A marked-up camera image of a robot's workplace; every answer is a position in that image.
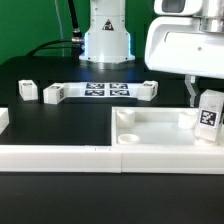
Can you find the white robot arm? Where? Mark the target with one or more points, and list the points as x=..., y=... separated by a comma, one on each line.
x=107, y=42

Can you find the white fiducial marker base sheet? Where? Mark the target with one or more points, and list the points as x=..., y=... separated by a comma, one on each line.
x=102, y=90

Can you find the white front fence rail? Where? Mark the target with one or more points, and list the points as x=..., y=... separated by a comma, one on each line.
x=117, y=159

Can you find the white left fence rail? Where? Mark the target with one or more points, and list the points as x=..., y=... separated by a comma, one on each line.
x=4, y=119

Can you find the white fence rail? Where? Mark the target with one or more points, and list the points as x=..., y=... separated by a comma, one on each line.
x=4, y=119
x=117, y=159

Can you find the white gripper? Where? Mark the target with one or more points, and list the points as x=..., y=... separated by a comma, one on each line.
x=176, y=45

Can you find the white square table top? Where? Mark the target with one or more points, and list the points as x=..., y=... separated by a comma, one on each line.
x=152, y=127

